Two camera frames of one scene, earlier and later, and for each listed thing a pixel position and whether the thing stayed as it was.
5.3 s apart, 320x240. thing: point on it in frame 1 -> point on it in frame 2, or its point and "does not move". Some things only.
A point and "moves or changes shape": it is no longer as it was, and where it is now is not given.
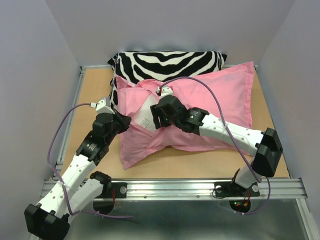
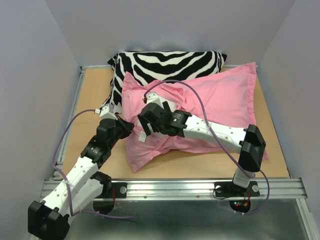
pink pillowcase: [225, 95] does not move
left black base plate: [118, 190] does not move
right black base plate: [231, 189] does not move
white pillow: [144, 117] moves or changes shape
